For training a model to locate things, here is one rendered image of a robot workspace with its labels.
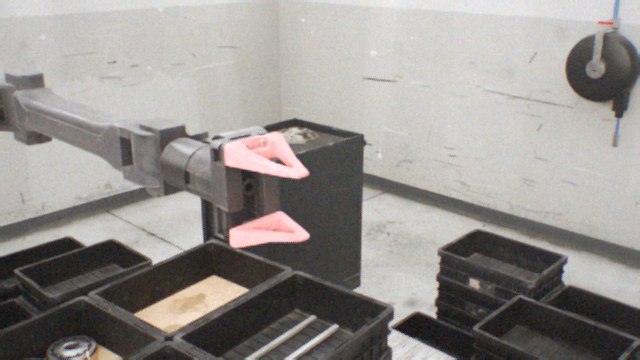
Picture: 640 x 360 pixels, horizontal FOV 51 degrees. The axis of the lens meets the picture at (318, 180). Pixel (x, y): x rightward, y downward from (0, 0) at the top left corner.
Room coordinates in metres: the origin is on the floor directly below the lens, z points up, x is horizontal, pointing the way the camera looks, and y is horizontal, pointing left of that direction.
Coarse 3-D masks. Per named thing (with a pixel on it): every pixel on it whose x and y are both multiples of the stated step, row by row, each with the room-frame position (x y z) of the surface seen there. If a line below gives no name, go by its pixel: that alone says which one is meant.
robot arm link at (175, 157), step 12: (168, 144) 0.71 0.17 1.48; (180, 144) 0.70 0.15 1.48; (192, 144) 0.70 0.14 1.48; (204, 144) 0.70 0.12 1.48; (168, 156) 0.69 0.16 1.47; (180, 156) 0.68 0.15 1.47; (168, 168) 0.69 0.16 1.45; (180, 168) 0.67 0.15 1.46; (168, 180) 0.70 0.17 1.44; (180, 180) 0.67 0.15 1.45
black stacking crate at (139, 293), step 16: (192, 256) 1.60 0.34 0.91; (208, 256) 1.64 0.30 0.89; (224, 256) 1.63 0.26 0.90; (240, 256) 1.59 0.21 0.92; (160, 272) 1.52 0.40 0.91; (176, 272) 1.56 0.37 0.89; (192, 272) 1.60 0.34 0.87; (208, 272) 1.64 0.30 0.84; (224, 272) 1.63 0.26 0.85; (240, 272) 1.59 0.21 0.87; (256, 272) 1.55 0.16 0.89; (272, 272) 1.52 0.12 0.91; (112, 288) 1.41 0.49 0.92; (128, 288) 1.44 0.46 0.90; (144, 288) 1.48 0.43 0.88; (160, 288) 1.51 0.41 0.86; (176, 288) 1.55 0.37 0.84; (128, 304) 1.44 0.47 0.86; (144, 304) 1.47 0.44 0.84
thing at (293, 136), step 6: (276, 132) 2.99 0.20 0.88; (282, 132) 2.99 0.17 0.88; (288, 132) 2.98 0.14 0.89; (294, 132) 2.98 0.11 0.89; (300, 132) 2.97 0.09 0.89; (306, 132) 2.96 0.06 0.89; (312, 132) 3.00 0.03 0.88; (288, 138) 2.90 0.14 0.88; (294, 138) 2.91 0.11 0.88; (300, 138) 2.90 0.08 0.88; (306, 138) 2.92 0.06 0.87; (312, 138) 2.94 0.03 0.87
